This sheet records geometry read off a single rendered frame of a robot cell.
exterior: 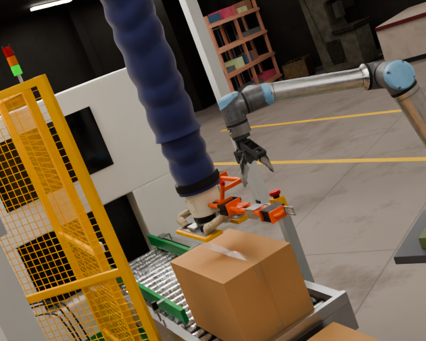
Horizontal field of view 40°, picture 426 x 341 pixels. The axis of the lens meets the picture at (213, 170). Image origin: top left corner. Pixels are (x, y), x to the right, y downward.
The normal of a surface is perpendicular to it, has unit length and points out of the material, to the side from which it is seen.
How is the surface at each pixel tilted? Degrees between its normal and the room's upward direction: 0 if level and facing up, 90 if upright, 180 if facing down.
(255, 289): 90
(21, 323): 90
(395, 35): 90
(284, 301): 90
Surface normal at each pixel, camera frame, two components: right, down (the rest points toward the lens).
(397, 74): 0.04, 0.06
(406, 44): -0.55, 0.39
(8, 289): 0.46, 0.04
